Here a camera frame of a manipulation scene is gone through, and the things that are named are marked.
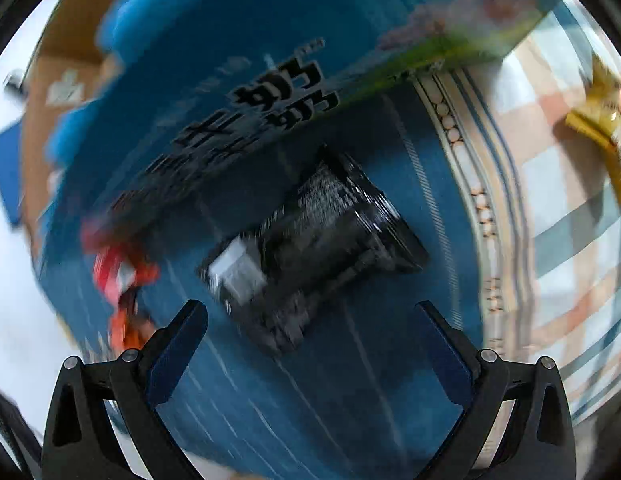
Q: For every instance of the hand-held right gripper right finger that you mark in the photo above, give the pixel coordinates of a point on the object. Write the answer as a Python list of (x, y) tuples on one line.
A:
[(444, 355)]

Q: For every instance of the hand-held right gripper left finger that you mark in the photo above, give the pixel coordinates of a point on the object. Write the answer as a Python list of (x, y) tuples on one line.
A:
[(174, 351)]

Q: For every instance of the black snack packet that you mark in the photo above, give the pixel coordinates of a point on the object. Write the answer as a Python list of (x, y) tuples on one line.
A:
[(315, 250)]

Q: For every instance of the blue printed carton box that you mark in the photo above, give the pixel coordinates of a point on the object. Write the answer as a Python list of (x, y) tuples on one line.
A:
[(240, 125)]

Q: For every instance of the red orange snack packet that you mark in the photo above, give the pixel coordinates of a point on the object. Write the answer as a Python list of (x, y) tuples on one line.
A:
[(121, 280)]

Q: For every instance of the plaid printed cloth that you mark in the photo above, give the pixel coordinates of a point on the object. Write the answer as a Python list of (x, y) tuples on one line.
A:
[(555, 220)]

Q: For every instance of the blue flat board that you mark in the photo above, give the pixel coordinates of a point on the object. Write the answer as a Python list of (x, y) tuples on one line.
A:
[(6, 170)]

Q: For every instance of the yellow snack packet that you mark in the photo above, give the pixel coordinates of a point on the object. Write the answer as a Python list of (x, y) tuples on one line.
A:
[(606, 125)]

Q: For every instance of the brown cardboard box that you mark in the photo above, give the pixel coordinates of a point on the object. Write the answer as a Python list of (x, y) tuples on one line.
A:
[(55, 75)]

